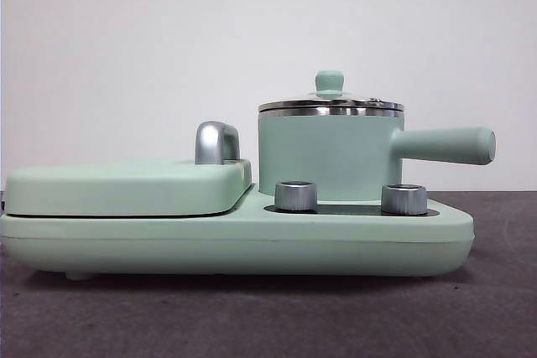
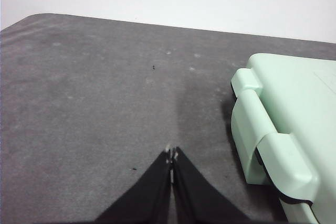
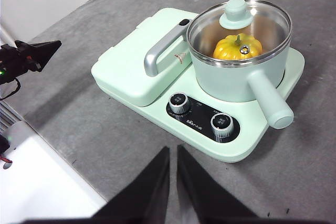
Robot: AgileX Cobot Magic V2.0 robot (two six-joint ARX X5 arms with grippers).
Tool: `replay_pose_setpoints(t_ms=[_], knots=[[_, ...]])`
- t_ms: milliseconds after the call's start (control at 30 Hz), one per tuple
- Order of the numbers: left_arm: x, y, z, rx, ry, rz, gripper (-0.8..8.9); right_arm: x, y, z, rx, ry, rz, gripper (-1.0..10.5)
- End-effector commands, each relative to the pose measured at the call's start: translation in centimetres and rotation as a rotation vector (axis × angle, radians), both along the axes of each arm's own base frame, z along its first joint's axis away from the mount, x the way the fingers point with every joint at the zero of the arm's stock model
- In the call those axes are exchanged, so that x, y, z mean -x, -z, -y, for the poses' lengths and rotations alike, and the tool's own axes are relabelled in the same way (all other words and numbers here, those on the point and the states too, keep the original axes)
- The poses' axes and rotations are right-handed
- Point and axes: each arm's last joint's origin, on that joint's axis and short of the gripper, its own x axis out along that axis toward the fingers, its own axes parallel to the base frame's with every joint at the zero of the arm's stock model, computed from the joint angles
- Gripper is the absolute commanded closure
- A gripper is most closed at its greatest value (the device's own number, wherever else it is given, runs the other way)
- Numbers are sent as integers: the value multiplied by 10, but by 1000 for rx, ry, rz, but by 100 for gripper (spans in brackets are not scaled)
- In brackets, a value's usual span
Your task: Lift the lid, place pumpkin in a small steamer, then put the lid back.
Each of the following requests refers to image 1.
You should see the silver griddle cover handle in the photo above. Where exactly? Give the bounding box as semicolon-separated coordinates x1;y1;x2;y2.
194;121;242;165

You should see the glass lid with green knob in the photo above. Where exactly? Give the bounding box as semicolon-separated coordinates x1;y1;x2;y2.
258;70;404;114

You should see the mint green breakfast machine base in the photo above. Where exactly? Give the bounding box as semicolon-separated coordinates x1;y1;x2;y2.
0;196;476;282

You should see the silver control knob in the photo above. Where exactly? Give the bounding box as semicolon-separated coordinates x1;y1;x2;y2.
380;184;428;215
274;180;319;211

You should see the mint green steamer pot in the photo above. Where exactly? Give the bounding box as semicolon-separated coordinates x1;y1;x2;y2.
256;104;498;203

